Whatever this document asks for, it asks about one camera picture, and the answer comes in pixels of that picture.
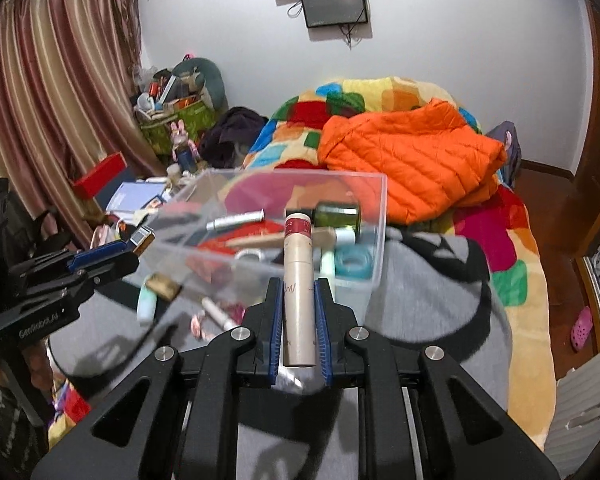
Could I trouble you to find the striped pink curtain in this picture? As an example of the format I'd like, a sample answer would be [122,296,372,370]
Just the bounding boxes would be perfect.
[0,0,154,252]

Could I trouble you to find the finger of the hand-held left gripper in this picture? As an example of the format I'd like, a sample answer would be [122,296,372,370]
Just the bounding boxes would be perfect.
[10,251,141,311]
[9,239,132,282]

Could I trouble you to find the pale teal tube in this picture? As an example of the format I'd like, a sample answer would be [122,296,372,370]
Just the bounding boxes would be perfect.
[136,286,159,324]

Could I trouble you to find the pink bunny toy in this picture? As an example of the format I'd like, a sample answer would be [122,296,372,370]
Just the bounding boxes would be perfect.
[168,120,199,172]

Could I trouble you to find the orange down jacket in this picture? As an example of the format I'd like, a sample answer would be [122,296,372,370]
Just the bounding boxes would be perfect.
[318,98,509,226]

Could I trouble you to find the colourful patchwork blanket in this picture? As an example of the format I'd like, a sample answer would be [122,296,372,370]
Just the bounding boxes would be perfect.
[45,76,559,457]

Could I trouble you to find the white tube with red print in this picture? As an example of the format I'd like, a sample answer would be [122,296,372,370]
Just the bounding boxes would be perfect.
[201,297,237,332]

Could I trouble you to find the beige tube with white cap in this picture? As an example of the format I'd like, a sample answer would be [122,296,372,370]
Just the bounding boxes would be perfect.
[224,227,357,250]

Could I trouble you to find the grey purple backpack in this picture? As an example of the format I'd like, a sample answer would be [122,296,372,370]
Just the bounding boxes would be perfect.
[485,120,522,187]

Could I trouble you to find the grey and black blanket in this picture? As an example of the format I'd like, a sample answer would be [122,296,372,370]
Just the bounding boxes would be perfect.
[47,225,514,480]

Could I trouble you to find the green storage basket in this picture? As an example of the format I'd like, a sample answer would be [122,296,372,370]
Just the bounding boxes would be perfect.
[139,99,219,155]

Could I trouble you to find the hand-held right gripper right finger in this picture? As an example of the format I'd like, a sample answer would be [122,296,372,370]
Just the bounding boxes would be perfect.
[314,277,562,480]

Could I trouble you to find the white ribbed suitcase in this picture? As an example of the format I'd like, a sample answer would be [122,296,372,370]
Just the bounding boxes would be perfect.
[544,344,600,480]

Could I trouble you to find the clear plastic storage box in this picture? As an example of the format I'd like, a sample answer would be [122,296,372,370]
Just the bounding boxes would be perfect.
[140,169,389,311]

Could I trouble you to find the blue tape roll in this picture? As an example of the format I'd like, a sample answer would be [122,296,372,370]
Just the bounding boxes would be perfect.
[334,244,377,279]

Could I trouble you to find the grey green neck pillow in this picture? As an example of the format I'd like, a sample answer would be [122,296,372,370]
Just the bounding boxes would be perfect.
[172,57,227,107]

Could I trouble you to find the small gold case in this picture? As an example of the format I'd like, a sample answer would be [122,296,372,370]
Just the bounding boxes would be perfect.
[145,273,182,302]

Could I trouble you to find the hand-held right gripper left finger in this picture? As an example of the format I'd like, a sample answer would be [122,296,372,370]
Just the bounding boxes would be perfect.
[30,277,284,480]

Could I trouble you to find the black chair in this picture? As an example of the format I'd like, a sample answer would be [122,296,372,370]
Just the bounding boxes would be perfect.
[0,177,73,283]

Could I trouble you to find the beige tube with red band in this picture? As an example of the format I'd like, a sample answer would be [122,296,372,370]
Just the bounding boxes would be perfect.
[281,212,317,367]

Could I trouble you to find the red paper packet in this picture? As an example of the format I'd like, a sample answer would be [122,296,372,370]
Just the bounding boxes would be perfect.
[187,225,287,276]

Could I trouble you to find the pink clog shoe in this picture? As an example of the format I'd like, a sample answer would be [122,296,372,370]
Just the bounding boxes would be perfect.
[570,306,594,352]

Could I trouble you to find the blue and white folder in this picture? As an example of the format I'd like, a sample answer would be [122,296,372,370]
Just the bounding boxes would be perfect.
[105,180,171,214]

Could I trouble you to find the red box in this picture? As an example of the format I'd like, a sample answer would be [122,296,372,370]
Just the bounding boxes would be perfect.
[72,152,129,200]

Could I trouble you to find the pink hair clip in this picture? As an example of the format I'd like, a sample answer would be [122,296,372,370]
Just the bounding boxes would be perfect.
[189,309,212,339]

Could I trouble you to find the small wall monitor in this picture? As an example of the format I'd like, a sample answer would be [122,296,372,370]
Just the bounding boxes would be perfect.
[300,0,370,29]

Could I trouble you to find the dark green bottle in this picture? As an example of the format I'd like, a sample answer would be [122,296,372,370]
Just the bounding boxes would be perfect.
[313,202,363,232]

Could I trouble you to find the dark purple clothing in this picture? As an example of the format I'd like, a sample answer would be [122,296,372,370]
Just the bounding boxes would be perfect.
[200,106,270,169]

